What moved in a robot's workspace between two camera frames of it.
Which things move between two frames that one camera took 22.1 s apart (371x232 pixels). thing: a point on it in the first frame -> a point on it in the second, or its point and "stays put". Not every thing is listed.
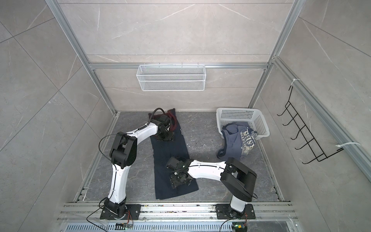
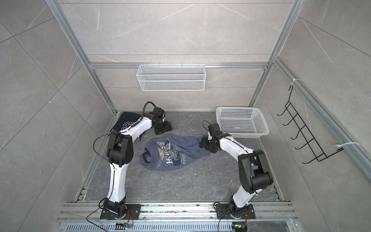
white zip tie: [339, 145] stays put
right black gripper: [174, 183] -> [204, 144]
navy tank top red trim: [163, 151] -> [124, 120]
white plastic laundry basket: [254, 117] stays put
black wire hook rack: [319, 153] stays put
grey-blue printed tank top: [239, 138] -> [167, 152]
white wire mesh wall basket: [171, 78] stays put
